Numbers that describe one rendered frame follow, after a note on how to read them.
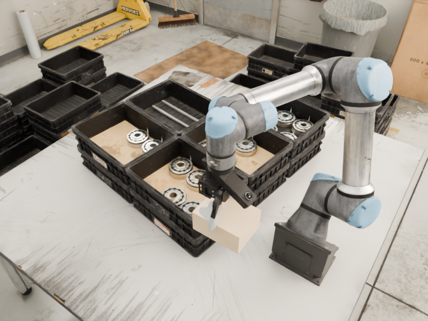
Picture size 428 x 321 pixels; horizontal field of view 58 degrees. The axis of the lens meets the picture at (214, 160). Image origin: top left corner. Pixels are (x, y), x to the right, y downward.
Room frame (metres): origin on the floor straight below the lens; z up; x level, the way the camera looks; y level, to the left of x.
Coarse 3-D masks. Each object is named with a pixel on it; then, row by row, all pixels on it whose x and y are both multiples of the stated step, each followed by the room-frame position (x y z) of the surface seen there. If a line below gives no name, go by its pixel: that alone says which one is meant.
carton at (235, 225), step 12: (204, 204) 0.77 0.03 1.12; (228, 204) 0.77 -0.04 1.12; (192, 216) 0.74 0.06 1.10; (228, 216) 0.73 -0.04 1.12; (240, 216) 0.73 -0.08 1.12; (252, 216) 0.73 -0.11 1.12; (204, 228) 0.72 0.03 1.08; (216, 228) 0.69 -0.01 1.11; (228, 228) 0.68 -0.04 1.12; (240, 228) 0.68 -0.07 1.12; (252, 228) 0.71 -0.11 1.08; (216, 240) 0.69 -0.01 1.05; (228, 240) 0.67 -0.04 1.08; (240, 240) 0.66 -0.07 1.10
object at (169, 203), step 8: (176, 136) 1.34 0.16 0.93; (168, 144) 1.28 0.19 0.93; (192, 144) 1.28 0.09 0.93; (152, 152) 1.23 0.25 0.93; (136, 160) 1.18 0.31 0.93; (128, 168) 1.13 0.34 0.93; (136, 176) 1.08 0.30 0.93; (240, 176) 1.09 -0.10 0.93; (144, 184) 1.04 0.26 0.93; (152, 192) 1.01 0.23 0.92; (160, 200) 0.98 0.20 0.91; (168, 200) 0.96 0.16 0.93; (176, 208) 0.92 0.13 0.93; (184, 216) 0.89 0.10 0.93; (192, 224) 0.87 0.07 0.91
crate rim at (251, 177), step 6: (204, 120) 1.45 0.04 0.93; (198, 126) 1.41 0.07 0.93; (186, 132) 1.36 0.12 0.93; (270, 132) 1.36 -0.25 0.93; (186, 138) 1.32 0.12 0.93; (282, 138) 1.32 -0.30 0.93; (198, 144) 1.28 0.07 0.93; (204, 150) 1.24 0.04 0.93; (282, 150) 1.25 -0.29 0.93; (288, 150) 1.26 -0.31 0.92; (276, 156) 1.20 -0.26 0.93; (282, 156) 1.23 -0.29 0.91; (270, 162) 1.17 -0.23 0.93; (234, 168) 1.13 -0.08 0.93; (258, 168) 1.13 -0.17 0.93; (264, 168) 1.14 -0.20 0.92; (246, 174) 1.10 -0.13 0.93; (252, 174) 1.10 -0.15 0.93; (258, 174) 1.11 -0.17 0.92; (252, 180) 1.09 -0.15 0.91
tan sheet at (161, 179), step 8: (160, 168) 1.24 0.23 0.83; (168, 168) 1.24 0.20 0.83; (152, 176) 1.19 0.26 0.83; (160, 176) 1.19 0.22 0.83; (168, 176) 1.19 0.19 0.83; (152, 184) 1.14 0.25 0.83; (160, 184) 1.14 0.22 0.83; (168, 184) 1.14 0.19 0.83; (176, 184) 1.14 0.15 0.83; (184, 184) 1.14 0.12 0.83; (160, 192) 1.10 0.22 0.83; (192, 192) 1.10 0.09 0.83; (192, 200) 1.05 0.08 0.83; (200, 200) 1.05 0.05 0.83
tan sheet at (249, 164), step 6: (258, 150) 1.36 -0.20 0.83; (264, 150) 1.36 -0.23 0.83; (240, 156) 1.32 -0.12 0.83; (252, 156) 1.32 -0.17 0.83; (258, 156) 1.32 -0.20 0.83; (264, 156) 1.32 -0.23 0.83; (270, 156) 1.32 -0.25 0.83; (240, 162) 1.28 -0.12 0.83; (246, 162) 1.28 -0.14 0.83; (252, 162) 1.28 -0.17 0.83; (258, 162) 1.28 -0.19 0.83; (264, 162) 1.28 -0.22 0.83; (240, 168) 1.24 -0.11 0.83; (246, 168) 1.24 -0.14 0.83; (252, 168) 1.24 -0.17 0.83
